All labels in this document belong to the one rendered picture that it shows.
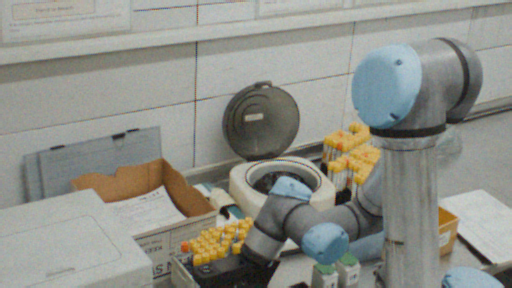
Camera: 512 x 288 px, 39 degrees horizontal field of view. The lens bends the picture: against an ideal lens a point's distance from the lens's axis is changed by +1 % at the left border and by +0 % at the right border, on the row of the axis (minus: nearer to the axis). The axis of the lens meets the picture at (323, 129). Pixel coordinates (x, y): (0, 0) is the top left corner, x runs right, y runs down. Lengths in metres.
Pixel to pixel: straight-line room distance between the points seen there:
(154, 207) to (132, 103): 0.26
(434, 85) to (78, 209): 0.70
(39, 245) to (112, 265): 0.14
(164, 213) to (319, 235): 0.61
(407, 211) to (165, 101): 0.95
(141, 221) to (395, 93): 0.93
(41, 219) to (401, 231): 0.64
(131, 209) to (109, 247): 0.55
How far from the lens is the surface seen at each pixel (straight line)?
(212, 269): 1.38
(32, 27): 1.69
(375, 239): 1.75
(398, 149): 1.06
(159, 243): 1.62
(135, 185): 1.87
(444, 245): 1.84
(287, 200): 1.36
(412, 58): 1.03
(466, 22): 2.50
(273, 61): 2.01
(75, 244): 1.29
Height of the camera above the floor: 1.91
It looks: 25 degrees down
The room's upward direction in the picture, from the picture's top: 6 degrees clockwise
